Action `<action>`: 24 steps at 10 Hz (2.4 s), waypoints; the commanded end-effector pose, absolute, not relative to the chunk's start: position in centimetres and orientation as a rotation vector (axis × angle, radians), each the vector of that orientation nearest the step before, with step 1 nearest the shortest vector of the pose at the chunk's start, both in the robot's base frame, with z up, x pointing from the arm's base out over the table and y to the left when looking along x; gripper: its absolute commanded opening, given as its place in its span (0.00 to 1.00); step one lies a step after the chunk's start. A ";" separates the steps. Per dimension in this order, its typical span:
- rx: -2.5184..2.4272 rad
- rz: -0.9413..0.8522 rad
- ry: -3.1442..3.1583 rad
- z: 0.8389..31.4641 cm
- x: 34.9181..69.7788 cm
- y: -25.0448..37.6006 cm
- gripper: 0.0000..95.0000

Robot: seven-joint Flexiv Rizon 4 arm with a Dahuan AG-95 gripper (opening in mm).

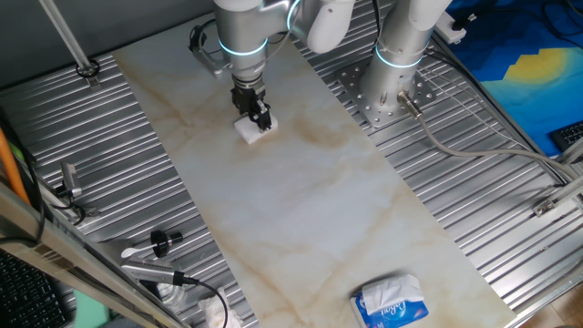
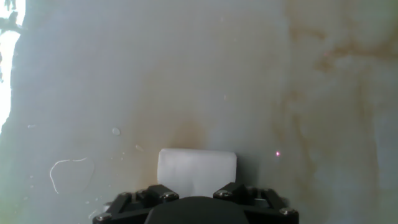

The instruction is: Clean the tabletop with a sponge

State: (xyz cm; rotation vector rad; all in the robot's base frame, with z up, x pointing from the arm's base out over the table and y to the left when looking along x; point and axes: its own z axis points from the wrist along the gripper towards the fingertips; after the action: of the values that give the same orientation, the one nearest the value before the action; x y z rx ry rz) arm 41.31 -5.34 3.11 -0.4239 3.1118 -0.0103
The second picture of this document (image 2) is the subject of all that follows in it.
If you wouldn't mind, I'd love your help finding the white sponge block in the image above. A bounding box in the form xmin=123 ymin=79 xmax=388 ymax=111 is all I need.
xmin=157 ymin=148 xmax=238 ymax=198

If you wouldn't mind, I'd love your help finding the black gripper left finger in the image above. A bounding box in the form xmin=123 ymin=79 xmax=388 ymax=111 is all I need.
xmin=92 ymin=184 xmax=180 ymax=224

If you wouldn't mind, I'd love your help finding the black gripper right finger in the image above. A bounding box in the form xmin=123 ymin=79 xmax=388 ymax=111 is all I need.
xmin=213 ymin=182 xmax=300 ymax=224

